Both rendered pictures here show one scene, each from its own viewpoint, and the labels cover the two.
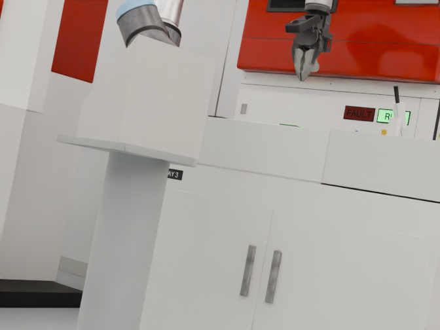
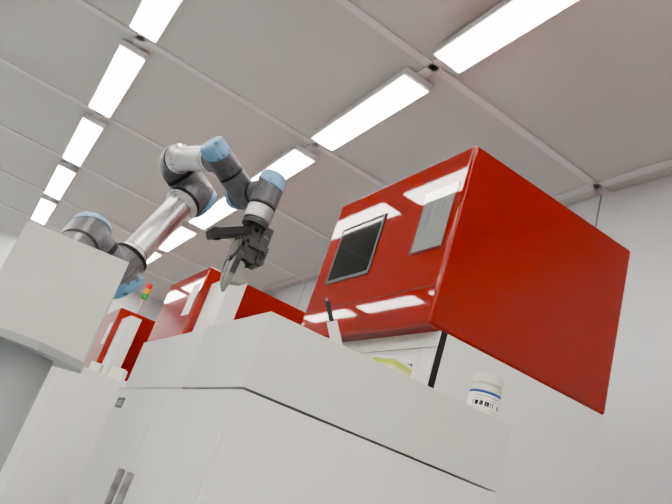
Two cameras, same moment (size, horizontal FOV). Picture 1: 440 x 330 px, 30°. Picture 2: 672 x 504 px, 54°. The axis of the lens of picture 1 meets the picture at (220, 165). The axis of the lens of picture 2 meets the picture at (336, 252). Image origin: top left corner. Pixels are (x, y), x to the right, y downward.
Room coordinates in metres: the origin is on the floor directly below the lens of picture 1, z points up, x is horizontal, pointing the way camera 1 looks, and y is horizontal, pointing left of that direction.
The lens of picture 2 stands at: (0.92, -1.15, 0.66)
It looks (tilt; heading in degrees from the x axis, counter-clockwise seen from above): 21 degrees up; 27
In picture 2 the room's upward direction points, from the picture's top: 19 degrees clockwise
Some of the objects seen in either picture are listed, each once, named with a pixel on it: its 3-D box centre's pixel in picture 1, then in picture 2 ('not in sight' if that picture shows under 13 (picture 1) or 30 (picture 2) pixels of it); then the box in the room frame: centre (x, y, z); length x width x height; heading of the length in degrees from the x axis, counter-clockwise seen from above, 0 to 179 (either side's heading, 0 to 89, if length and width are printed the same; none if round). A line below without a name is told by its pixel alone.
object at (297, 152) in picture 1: (252, 147); (176, 368); (2.36, -0.08, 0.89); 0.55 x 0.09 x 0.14; 52
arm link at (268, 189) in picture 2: not in sight; (267, 191); (2.30, -0.19, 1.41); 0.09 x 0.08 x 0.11; 68
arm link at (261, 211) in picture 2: (317, 0); (257, 216); (2.30, -0.19, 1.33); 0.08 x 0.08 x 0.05
